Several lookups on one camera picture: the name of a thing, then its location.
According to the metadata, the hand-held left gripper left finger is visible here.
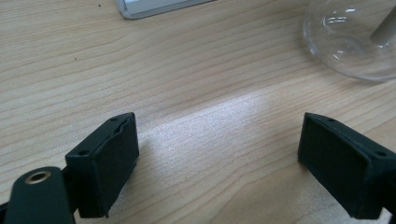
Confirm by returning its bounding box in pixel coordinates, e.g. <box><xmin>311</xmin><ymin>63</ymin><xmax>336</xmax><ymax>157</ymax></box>
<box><xmin>64</xmin><ymin>112</ymin><xmax>140</xmax><ymax>218</ymax></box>

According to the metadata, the clear glass cup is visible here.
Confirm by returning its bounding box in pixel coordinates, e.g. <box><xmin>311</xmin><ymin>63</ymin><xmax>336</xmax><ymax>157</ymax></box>
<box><xmin>302</xmin><ymin>0</ymin><xmax>396</xmax><ymax>82</ymax></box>

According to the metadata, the pale grey stick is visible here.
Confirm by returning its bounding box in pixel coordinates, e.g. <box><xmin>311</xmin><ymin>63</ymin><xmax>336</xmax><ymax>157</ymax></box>
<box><xmin>369</xmin><ymin>6</ymin><xmax>396</xmax><ymax>45</ymax></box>

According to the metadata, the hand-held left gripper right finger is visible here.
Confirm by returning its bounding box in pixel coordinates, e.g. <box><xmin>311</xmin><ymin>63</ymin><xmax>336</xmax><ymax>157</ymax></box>
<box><xmin>297</xmin><ymin>112</ymin><xmax>396</xmax><ymax>220</ymax></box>

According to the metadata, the white wire rack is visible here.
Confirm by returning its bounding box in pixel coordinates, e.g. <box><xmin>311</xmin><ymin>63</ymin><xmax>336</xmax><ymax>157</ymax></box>
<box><xmin>115</xmin><ymin>0</ymin><xmax>217</xmax><ymax>21</ymax></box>

